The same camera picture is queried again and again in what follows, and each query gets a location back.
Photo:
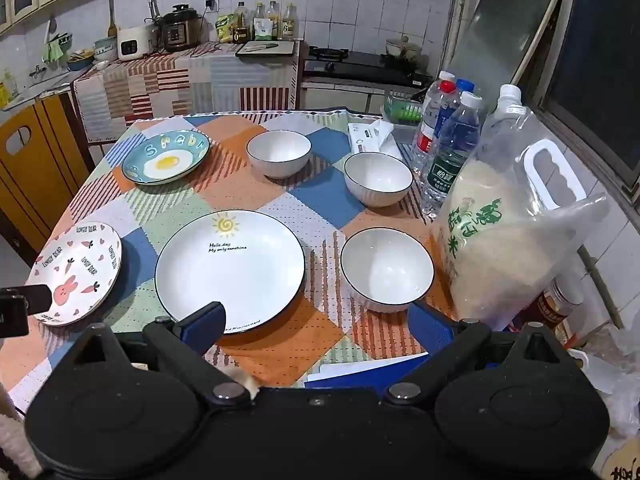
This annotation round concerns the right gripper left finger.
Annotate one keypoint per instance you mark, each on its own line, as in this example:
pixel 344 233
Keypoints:
pixel 180 348

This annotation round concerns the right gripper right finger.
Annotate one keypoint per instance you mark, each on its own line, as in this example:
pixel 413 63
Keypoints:
pixel 456 349

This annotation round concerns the pink bunny lovely bear plate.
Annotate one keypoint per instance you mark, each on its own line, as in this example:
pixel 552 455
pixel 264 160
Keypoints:
pixel 80 267

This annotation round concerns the white bowl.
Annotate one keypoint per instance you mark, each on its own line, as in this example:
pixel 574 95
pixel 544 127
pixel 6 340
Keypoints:
pixel 278 154
pixel 386 270
pixel 377 180

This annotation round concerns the large white sun plate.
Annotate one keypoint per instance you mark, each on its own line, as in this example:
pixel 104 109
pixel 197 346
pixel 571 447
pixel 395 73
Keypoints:
pixel 248 261

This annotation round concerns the teal fried egg plate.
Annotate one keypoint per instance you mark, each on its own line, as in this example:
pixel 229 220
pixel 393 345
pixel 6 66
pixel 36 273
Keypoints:
pixel 166 157

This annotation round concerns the stacked bowls on counter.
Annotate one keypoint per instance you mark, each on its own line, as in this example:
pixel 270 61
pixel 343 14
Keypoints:
pixel 105 49

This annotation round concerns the brown jar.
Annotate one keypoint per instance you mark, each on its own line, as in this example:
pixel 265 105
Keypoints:
pixel 556 302

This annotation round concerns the wooden yellow chair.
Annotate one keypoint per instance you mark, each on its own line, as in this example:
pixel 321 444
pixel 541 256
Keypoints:
pixel 44 161

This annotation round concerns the bag of rice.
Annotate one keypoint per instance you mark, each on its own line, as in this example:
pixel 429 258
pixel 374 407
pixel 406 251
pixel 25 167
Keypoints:
pixel 512 218

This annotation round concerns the colourful patchwork tablecloth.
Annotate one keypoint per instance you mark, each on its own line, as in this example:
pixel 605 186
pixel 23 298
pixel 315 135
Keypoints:
pixel 326 325

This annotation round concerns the green label water bottle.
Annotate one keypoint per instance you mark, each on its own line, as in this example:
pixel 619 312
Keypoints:
pixel 458 135

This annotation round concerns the tissue pack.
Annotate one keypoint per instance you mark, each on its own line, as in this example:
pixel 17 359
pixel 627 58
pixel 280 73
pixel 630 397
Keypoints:
pixel 376 137

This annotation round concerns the red label water bottle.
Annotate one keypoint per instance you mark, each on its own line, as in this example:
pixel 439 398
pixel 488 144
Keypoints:
pixel 425 133

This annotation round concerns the green plastic basket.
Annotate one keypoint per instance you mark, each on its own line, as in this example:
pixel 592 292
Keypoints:
pixel 400 108

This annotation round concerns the clear water bottle rear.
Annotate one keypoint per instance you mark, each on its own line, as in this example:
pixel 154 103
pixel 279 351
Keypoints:
pixel 430 105

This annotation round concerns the blue bowl on counter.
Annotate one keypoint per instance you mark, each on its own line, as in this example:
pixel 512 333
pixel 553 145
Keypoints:
pixel 78 60

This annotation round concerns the blue label water bottle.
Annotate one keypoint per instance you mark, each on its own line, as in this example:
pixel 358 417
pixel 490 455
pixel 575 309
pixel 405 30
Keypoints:
pixel 452 105

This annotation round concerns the green cloth hanging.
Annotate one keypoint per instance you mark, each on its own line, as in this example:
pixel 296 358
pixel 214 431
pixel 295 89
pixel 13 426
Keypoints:
pixel 55 48

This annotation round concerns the striped counter cloth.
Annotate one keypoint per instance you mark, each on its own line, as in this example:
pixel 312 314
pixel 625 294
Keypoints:
pixel 207 79

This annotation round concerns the white rice cooker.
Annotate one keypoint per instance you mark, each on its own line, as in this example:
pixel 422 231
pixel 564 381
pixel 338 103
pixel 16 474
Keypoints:
pixel 136 42

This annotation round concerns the wooden spatula hanging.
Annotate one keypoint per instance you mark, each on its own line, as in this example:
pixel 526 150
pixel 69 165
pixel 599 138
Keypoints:
pixel 112 27

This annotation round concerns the pot on stove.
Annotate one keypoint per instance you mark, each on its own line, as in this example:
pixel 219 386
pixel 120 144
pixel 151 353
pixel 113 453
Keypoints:
pixel 402 48

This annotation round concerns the cutting board on counter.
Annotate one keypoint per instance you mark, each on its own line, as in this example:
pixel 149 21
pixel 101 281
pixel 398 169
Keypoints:
pixel 267 48

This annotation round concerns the black gas stove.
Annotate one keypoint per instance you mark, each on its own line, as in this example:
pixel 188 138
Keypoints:
pixel 343 64

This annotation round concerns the black pressure cooker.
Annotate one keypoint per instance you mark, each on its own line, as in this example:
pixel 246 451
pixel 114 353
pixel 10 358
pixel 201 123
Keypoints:
pixel 181 28

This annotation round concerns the leaning metal board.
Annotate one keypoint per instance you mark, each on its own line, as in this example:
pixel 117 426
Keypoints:
pixel 498 44

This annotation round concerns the yellow green snack bag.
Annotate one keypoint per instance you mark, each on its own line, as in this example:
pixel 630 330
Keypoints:
pixel 224 26

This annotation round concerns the oil bottle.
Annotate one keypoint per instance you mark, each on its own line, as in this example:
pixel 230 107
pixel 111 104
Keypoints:
pixel 262 25
pixel 241 24
pixel 288 23
pixel 273 15

